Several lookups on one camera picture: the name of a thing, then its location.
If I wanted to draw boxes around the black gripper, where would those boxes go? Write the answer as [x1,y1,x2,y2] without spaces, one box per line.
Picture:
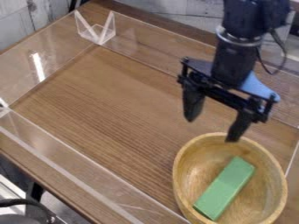
[177,38,280,143]

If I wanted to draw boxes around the green rectangular block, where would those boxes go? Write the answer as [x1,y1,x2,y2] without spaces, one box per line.
[192,157,256,221]

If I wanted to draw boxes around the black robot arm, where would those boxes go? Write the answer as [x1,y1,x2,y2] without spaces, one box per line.
[177,0,291,142]

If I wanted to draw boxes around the brown wooden bowl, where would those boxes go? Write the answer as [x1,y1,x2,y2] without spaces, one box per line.
[172,132,287,224]

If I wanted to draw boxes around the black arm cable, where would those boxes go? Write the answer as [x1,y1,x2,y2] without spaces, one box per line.
[255,27,290,76]

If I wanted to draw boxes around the clear acrylic corner bracket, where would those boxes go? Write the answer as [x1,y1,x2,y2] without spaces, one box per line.
[73,10,116,46]

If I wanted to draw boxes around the clear acrylic front wall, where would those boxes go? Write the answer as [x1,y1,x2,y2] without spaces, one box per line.
[0,105,189,224]

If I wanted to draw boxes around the black cable bottom left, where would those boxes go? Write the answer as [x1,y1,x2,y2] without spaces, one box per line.
[0,198,56,224]

